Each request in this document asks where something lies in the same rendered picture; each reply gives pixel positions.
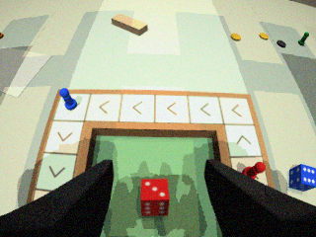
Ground green game pawn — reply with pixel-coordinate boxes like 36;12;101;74
297;32;309;46

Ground blue pawn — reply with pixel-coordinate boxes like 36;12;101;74
59;88;78;110

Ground blue die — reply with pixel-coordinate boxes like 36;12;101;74
288;165;316;191

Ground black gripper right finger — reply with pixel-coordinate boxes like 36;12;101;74
204;159;316;237

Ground red die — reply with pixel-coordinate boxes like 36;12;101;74
141;179;170;216

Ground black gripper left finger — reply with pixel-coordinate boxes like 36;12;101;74
0;159;114;237

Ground brown wooden board border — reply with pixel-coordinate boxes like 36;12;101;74
27;88;276;204

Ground red pawn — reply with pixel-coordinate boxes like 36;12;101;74
242;162;266;179

